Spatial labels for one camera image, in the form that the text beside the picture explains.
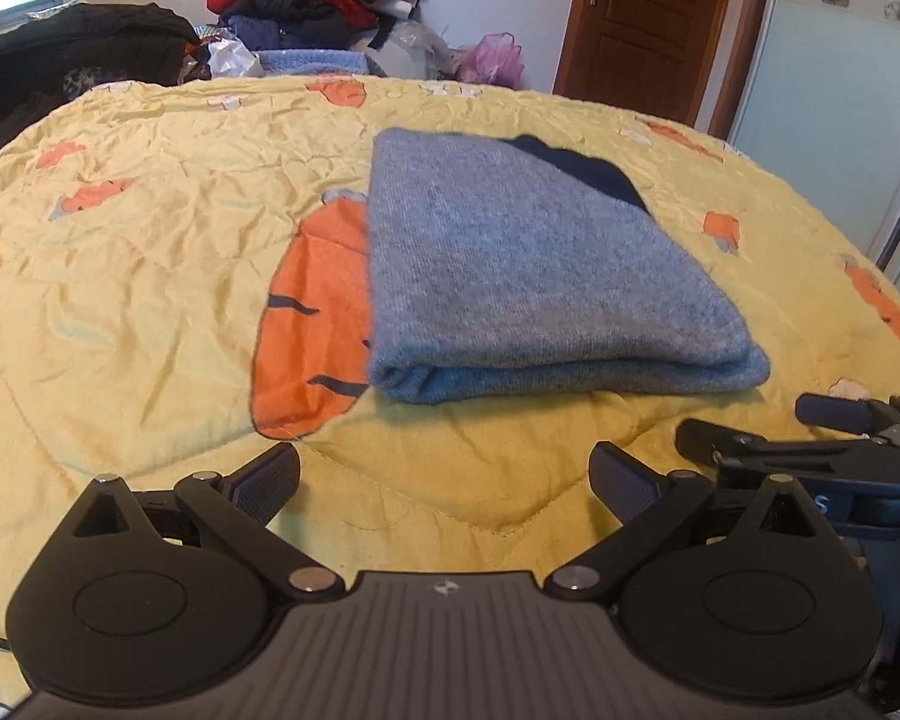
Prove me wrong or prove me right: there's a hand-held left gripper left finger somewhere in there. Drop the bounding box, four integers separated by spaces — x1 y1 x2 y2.
71 441 346 602

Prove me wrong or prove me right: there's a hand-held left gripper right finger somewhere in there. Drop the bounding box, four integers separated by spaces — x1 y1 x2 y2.
544 441 837 602

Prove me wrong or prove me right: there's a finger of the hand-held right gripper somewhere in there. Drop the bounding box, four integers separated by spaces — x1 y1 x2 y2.
675 418 880 478
795 391 898 436

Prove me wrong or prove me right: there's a grey sweater with navy sleeves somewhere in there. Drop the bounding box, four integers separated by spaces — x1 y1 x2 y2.
366 127 772 406

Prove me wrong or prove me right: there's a yellow carrot print quilt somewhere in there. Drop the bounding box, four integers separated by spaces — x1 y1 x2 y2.
0 75 900 720

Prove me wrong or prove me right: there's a brown wooden door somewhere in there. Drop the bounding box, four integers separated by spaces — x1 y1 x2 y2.
553 0 779 140

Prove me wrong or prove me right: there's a light blue fleece cloth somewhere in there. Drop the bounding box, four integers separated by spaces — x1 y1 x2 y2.
255 49 370 79

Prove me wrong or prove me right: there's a white crumpled plastic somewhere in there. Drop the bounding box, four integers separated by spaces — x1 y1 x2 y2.
195 37 265 80

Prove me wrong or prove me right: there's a pink plastic bag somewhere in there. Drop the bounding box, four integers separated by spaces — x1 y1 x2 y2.
457 31 525 89

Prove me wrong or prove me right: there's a clear plastic bag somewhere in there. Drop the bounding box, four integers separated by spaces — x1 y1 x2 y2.
364 18 460 80

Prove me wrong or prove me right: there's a navy padded jacket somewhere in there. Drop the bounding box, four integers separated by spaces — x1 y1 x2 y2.
220 0 362 53

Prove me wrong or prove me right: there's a black coat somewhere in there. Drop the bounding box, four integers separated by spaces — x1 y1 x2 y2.
0 4 200 175

